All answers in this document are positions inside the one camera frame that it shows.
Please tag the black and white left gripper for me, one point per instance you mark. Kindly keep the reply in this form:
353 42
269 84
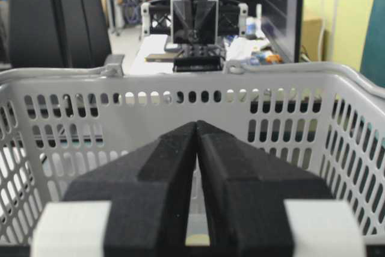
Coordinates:
198 27

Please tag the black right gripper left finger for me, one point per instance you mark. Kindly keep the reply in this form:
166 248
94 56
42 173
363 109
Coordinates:
137 205

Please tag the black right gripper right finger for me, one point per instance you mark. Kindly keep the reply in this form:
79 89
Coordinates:
260 205

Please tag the grey plastic shopping basket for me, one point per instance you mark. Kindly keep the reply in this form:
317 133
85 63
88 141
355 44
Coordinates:
57 124

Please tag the black monitor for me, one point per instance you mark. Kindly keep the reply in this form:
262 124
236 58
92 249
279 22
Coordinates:
281 10

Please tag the cardboard box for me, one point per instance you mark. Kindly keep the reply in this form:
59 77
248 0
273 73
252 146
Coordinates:
310 32

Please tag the black office chair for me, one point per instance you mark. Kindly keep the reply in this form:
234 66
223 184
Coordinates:
57 34

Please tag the teal cylinder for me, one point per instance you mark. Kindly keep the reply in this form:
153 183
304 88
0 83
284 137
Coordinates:
372 65

